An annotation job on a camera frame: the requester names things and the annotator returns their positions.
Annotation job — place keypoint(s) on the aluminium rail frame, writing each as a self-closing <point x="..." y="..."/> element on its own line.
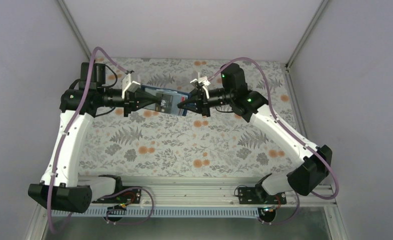
<point x="166" y="192"/>

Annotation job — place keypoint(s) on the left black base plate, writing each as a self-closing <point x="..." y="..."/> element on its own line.
<point x="128" y="195"/>

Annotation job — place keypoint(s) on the slotted cable duct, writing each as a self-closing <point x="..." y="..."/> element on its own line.
<point x="187" y="212"/>

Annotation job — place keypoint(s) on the blue leather card holder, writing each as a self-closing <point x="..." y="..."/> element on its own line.
<point x="178" y="97"/>

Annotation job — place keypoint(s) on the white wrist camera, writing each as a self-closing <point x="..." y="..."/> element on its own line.
<point x="198" y="81"/>
<point x="130" y="83"/>

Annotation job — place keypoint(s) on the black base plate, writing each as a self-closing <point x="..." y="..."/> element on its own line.
<point x="128" y="195"/>
<point x="257" y="196"/>

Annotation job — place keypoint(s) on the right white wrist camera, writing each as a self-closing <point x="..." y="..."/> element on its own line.
<point x="198" y="81"/>

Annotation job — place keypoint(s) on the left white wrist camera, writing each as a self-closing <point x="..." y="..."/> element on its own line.
<point x="130" y="83"/>

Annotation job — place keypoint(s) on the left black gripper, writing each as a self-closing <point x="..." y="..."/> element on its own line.
<point x="129" y="102"/>

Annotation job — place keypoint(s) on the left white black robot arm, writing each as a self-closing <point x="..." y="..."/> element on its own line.
<point x="78" y="110"/>

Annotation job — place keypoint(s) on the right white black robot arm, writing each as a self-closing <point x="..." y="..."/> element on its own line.
<point x="310" y="162"/>

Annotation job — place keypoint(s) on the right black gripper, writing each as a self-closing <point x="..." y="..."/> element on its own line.
<point x="204" y="101"/>

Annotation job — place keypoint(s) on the black credit card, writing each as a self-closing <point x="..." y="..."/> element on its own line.
<point x="166" y="103"/>

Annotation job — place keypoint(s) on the floral patterned table mat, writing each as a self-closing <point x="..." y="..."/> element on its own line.
<point x="153" y="144"/>

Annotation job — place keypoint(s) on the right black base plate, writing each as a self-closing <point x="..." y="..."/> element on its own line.
<point x="257" y="196"/>

